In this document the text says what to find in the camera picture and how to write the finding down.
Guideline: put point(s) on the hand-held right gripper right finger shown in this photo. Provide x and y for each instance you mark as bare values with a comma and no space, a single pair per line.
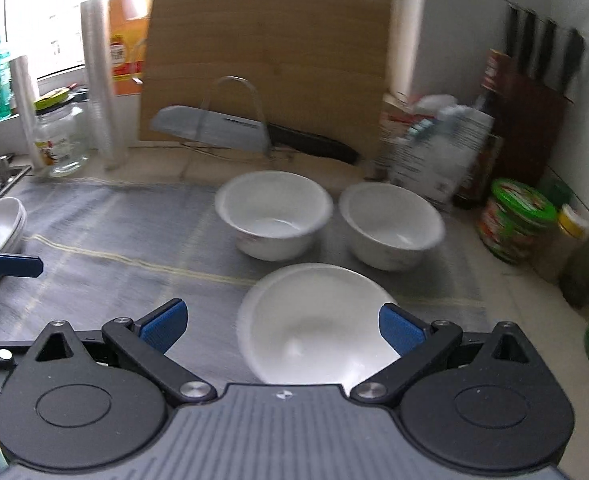
399,330

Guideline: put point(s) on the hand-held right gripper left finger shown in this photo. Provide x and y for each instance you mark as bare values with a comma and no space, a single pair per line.
164,325

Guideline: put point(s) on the white oval fruit print plate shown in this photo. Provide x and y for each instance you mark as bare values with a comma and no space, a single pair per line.
17,240

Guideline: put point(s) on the white floral bowl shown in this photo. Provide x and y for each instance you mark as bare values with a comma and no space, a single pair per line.
389,220
274,210
314,320

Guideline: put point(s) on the stainless steel sink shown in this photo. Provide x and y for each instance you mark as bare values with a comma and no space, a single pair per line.
23,173

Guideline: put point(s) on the steel sink knob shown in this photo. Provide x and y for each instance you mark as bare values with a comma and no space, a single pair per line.
2,162

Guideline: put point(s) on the grey checked table mat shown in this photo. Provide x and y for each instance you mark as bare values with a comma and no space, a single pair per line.
124,220

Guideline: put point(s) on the glass jar yellow green lid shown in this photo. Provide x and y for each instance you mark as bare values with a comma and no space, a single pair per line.
62,140

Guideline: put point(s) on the green lid red label jar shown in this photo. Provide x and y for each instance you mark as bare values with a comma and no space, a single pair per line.
516,220

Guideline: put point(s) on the dark sauce bottle red label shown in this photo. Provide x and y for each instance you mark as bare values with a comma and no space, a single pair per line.
484,180

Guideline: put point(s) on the dark round lid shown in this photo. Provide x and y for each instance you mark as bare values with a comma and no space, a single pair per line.
81,96

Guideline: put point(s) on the white green printed bag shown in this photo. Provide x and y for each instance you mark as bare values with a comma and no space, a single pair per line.
449,150

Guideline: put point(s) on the white red printed bag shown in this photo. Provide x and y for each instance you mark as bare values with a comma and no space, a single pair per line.
392,130

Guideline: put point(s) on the dark wooden knife block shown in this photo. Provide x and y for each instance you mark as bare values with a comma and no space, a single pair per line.
529,130

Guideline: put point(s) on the orange juice bottle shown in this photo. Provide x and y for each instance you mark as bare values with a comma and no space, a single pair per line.
127,35

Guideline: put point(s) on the bamboo cutting board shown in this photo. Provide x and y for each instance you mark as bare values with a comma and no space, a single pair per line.
274,35

